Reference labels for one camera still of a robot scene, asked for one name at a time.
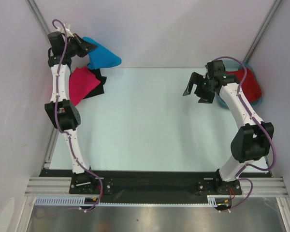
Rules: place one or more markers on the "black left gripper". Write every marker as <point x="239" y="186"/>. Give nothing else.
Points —
<point x="84" y="47"/>

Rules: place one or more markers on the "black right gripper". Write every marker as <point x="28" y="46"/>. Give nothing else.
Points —
<point x="197" y="79"/>

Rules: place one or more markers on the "blue t shirt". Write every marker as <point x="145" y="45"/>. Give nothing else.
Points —
<point x="101" y="57"/>

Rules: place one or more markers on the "red t shirt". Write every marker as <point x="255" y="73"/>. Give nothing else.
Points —
<point x="250" y="86"/>

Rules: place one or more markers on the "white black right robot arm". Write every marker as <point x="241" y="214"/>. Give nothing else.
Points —
<point x="254" y="136"/>

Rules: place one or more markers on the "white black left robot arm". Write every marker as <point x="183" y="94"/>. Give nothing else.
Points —
<point x="62" y="112"/>

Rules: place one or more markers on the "pink folded t shirt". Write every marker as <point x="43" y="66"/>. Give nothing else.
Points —
<point x="80" y="84"/>

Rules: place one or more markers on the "teal plastic basket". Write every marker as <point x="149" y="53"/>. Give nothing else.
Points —
<point x="232" y="65"/>

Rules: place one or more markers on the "black folded t shirt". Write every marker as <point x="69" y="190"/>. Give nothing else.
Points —
<point x="100" y="80"/>

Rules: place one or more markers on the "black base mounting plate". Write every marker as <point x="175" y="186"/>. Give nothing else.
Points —
<point x="148" y="187"/>

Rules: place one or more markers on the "left aluminium corner post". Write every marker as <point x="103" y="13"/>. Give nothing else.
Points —
<point x="42" y="21"/>

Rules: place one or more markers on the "aluminium corner post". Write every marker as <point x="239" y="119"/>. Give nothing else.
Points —
<point x="263" y="28"/>
<point x="42" y="21"/>

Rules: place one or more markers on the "grey slotted cable duct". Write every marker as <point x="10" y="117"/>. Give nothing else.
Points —
<point x="83" y="202"/>

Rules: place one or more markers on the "right aluminium corner post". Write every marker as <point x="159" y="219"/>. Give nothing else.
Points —
<point x="263" y="28"/>

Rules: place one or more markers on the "aluminium front frame rail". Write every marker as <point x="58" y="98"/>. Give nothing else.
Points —
<point x="59" y="186"/>

